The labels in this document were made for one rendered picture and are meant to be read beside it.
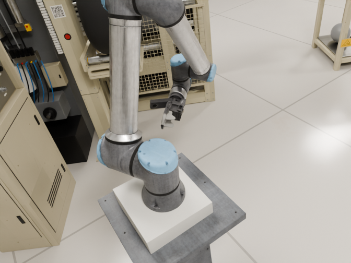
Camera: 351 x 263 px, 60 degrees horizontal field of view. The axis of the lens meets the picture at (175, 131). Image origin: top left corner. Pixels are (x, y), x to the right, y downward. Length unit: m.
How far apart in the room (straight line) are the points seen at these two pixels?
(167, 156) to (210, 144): 1.44
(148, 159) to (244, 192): 1.19
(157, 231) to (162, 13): 0.81
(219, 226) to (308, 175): 1.17
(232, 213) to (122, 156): 0.53
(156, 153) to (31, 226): 1.17
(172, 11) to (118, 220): 0.91
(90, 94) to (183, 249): 1.42
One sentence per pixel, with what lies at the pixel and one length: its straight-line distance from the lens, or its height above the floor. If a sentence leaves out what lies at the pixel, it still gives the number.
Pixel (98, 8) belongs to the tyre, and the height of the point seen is 1.26.
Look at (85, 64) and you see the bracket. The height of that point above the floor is 0.91.
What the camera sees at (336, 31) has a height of 0.28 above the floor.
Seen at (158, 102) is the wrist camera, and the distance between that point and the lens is 1.50.
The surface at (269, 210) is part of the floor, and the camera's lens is 2.13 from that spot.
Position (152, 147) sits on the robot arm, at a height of 0.96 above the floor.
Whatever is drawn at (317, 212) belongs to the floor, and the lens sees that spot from 2.18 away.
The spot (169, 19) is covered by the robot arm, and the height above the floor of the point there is 1.39.
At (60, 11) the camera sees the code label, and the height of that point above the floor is 1.22.
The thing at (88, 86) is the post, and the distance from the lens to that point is 2.30.
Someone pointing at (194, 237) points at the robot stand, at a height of 0.60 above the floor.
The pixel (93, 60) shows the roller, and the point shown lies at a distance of 2.10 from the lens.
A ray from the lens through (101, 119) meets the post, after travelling 2.45.
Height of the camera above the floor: 1.73
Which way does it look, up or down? 39 degrees down
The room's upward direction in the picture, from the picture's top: 11 degrees counter-clockwise
